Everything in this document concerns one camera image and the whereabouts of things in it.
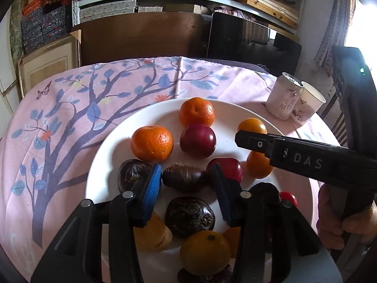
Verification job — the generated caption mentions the pale yellow fruit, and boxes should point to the pale yellow fruit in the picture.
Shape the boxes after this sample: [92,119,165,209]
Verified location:
[132,211,173,253]

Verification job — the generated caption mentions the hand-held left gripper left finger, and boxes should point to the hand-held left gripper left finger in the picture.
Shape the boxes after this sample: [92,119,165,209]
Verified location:
[31,163,163,283]

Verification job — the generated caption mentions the white paper cup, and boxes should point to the white paper cup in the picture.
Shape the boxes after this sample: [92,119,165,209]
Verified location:
[290,81,326,125]

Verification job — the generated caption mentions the person's right hand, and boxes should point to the person's right hand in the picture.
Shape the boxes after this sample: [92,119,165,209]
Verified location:
[316,183,377,251]

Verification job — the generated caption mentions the window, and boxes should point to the window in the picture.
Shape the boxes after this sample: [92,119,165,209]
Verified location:
[346,0,377,49]

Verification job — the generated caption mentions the pink printed tablecloth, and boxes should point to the pink printed tablecloth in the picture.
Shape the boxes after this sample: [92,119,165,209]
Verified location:
[0,56,339,283]

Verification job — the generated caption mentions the small orange kumquat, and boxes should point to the small orange kumquat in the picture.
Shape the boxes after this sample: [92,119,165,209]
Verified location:
[245,150,274,179]
[222,226,241,258]
[237,118,267,134]

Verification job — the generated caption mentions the brown wooden chair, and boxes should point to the brown wooden chair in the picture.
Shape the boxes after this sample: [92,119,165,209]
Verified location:
[71,12,211,67]

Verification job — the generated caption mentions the stack of floral storage boxes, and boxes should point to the stack of floral storage boxes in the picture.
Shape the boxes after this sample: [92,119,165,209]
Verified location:
[20,4,73,55]

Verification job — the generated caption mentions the white metal shelf unit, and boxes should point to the white metal shelf unit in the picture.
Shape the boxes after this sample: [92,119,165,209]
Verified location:
[72,0,305,36]

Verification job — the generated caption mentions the grey patterned flat boxes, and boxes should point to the grey patterned flat boxes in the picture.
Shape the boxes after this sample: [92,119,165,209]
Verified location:
[79,0,139,21]

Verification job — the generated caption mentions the white cabinet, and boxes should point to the white cabinet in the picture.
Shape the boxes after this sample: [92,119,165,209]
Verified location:
[0,9,21,115]

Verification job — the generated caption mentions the stack of wooden frames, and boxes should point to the stack of wooden frames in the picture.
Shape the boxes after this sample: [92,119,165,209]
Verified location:
[238,0,301,30]

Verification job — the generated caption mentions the white oval plate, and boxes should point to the white oval plate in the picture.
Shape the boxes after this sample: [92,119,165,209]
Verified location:
[85,98,317,283]

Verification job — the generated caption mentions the black chair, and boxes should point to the black chair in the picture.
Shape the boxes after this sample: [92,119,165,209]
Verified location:
[206,12,273,65]
[272,32,303,75]

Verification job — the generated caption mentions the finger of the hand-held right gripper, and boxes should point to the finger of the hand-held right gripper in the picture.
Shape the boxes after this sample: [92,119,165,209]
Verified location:
[235,130,276,158]

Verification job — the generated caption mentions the stack of orange boxes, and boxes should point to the stack of orange boxes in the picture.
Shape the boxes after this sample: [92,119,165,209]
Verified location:
[22,0,64,17]

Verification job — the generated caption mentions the orange mandarin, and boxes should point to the orange mandarin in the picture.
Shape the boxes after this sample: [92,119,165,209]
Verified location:
[179,97,215,128]
[130,125,174,162]

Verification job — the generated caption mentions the wooden picture frame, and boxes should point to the wooden picture frame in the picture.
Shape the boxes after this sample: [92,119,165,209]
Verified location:
[18,34,81,98]

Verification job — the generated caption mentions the dark slatted wooden chair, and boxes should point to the dark slatted wooden chair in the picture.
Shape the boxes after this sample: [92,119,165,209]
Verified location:
[320,93,346,146]

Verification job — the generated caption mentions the yellow-orange round fruit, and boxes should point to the yellow-orange round fruit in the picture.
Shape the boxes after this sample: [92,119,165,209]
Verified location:
[179,230,232,276]

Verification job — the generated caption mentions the patterned curtain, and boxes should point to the patterned curtain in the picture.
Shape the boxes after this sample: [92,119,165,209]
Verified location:
[314,0,357,68]

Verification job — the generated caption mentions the red cherry tomato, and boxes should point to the red cherry tomato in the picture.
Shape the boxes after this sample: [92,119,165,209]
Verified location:
[279,191,298,208]

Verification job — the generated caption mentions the dark red plum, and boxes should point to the dark red plum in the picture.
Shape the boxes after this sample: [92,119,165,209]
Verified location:
[205,157,244,185]
[180,124,217,159]

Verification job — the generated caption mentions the white drink can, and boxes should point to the white drink can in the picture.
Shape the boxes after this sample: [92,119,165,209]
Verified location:
[266,72,304,121]

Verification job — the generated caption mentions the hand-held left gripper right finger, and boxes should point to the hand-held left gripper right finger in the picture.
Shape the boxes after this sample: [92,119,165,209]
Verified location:
[210,163,344,283]

